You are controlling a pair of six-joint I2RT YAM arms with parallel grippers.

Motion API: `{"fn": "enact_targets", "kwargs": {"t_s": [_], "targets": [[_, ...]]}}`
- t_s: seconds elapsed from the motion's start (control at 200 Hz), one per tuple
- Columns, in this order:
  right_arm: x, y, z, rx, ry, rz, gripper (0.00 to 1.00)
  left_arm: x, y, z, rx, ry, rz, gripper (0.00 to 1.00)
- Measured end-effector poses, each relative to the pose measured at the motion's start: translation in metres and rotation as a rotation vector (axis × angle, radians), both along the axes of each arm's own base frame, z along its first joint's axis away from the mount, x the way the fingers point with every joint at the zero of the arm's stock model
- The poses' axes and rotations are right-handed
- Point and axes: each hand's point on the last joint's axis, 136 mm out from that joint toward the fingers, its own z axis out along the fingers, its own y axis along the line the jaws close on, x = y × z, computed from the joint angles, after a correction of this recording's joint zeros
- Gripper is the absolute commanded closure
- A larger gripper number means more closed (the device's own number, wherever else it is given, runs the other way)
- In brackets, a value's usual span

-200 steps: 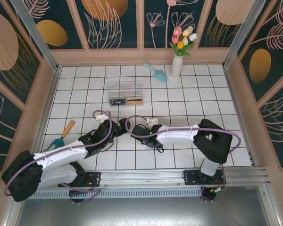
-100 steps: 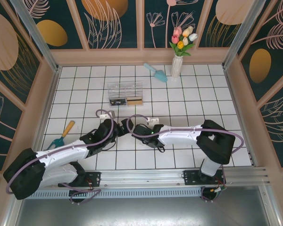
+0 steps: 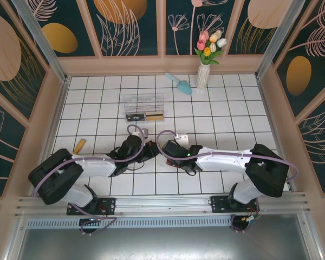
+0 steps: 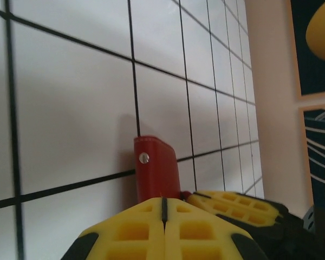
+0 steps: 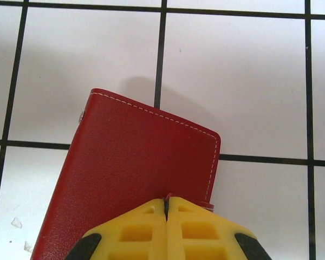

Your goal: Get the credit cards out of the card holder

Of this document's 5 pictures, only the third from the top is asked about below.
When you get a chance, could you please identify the black card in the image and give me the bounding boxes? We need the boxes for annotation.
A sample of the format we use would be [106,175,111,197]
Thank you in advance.
[125,113,147,122]

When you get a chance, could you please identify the white ribbed vase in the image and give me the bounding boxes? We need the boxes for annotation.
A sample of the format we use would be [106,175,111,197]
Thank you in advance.
[196,61,211,90]

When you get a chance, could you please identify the clear acrylic box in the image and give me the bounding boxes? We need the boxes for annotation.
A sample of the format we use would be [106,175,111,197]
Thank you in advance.
[123,93,166,124]

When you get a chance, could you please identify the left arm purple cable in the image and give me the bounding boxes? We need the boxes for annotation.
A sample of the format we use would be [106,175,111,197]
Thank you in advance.
[33,124,147,236]

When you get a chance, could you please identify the light blue plastic trowel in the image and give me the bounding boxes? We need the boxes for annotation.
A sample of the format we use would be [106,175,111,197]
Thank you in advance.
[164,72,194,95]

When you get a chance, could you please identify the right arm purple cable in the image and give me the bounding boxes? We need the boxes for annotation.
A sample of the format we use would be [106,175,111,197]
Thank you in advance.
[156,131,300,234]

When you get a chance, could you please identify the slotted grey cable duct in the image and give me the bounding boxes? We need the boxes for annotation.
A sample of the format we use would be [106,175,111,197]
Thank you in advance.
[25,215,233,230]

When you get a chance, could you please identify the aluminium frame post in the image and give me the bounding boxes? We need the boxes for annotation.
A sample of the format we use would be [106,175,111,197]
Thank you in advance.
[10,0,69,82]
[255,0,313,80]

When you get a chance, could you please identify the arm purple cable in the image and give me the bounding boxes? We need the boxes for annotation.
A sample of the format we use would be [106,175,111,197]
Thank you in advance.
[33,124,147,236]
[156,131,300,234]

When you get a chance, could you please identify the gold magnetic stripe card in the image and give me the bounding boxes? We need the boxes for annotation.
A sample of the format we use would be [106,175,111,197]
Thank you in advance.
[146,110,165,122]

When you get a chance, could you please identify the aluminium front rail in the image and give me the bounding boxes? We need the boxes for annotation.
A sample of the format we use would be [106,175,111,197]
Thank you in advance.
[15,191,311,218]

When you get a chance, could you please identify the artificial tulip bouquet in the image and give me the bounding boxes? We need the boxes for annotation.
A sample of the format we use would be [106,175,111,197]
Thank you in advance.
[193,29,228,66]

